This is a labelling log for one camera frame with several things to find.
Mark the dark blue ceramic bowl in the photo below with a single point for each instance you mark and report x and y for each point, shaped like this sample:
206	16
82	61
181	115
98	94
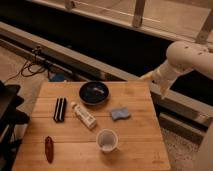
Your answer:
93	93

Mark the white glue bottle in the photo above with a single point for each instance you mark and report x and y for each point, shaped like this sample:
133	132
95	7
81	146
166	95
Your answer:
89	120

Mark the black chair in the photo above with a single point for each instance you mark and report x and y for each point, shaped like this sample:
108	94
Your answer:
10	116

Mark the blue sponge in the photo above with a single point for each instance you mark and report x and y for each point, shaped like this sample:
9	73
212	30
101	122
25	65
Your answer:
120	113

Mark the blue object on floor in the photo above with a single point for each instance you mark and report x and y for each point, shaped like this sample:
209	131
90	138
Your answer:
57	78

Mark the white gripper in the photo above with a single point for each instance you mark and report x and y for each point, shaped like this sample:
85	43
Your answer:
164	76

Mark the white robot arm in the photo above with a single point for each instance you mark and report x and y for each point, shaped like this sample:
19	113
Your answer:
182	58

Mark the black striped eraser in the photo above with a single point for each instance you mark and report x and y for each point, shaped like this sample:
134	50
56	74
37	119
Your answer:
60	109

